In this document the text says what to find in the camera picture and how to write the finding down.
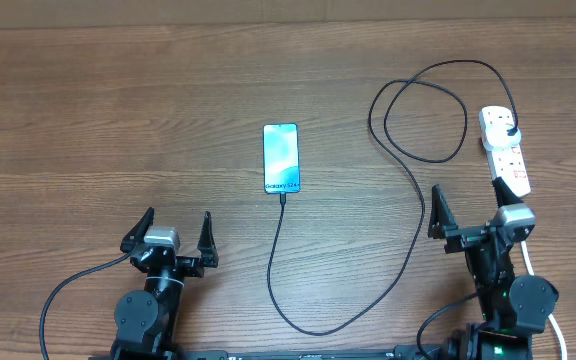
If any white power strip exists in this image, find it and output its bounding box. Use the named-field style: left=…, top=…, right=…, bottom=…
left=479, top=106, right=531, bottom=197

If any white power strip cord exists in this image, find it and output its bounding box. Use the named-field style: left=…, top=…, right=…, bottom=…
left=519, top=240, right=569, bottom=360

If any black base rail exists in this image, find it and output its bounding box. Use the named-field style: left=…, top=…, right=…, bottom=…
left=89, top=344, right=533, bottom=360

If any black charger cable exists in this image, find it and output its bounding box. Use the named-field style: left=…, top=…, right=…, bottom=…
left=266, top=59, right=521, bottom=337

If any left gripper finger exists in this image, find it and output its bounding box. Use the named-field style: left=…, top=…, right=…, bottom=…
left=120, top=207, right=155, bottom=253
left=197, top=211, right=219, bottom=268

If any white charger plug adapter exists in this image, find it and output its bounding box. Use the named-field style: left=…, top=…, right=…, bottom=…
left=481, top=122, right=522, bottom=151

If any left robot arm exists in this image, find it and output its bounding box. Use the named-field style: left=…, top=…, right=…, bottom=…
left=109, top=207, right=219, bottom=360

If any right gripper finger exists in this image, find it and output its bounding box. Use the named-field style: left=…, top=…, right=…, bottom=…
left=492, top=177, right=522, bottom=207
left=428, top=184, right=458, bottom=239

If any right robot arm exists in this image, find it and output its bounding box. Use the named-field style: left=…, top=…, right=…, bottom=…
left=416, top=177, right=559, bottom=359

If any blue-screen smartphone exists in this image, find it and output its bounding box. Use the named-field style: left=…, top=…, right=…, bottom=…
left=262, top=123, right=301, bottom=194

